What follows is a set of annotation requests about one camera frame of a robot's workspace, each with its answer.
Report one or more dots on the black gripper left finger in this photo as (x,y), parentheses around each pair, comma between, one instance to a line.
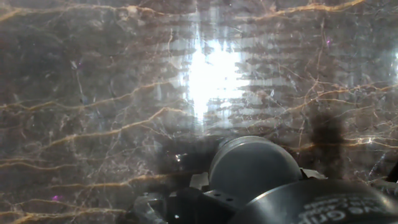
(199,207)

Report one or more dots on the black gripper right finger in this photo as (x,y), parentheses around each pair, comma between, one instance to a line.
(312,173)

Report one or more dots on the dark marble pattern mat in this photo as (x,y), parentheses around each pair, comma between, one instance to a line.
(77,109)

